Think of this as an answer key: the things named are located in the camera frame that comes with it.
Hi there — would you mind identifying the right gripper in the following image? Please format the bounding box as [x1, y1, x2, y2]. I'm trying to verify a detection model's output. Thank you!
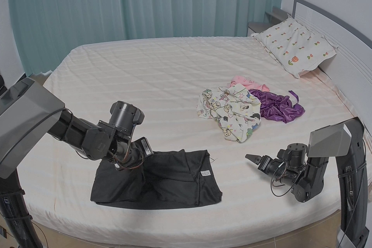
[245, 154, 281, 181]

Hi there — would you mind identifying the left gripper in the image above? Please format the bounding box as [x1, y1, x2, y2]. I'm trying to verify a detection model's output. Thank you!
[115, 143, 146, 172]

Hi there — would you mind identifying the black T-shirt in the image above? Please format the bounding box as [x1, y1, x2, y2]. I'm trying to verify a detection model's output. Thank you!
[90, 149, 224, 209]

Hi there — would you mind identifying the bed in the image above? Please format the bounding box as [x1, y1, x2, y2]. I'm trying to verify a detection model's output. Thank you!
[17, 0, 372, 248]

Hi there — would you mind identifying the white printed garment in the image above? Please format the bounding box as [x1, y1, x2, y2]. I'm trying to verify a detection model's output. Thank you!
[197, 83, 263, 143]

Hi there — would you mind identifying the purple satin garment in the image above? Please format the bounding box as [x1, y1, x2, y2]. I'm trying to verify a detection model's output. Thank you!
[248, 89, 306, 124]

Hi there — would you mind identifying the pink garment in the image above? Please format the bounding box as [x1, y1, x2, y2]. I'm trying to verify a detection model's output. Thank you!
[227, 75, 271, 93]

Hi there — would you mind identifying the white printed pillow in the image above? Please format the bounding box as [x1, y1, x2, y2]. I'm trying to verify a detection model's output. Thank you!
[251, 15, 338, 79]

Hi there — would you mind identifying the grey bedside table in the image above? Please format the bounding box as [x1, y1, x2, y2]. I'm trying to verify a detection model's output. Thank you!
[248, 6, 292, 37]

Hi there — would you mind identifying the blue-green curtain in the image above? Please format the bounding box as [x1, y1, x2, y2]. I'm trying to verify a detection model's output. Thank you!
[9, 0, 286, 76]

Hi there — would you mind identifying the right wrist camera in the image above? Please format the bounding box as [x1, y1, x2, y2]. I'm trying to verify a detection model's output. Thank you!
[259, 156, 270, 173]

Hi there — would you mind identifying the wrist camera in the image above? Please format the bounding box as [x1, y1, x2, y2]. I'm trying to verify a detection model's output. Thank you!
[259, 156, 270, 173]
[141, 138, 153, 156]

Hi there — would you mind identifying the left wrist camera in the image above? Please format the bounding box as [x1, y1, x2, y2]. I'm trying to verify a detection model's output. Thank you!
[141, 138, 153, 156]

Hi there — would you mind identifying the black cable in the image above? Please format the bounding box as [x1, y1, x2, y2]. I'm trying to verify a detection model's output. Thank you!
[270, 167, 293, 197]

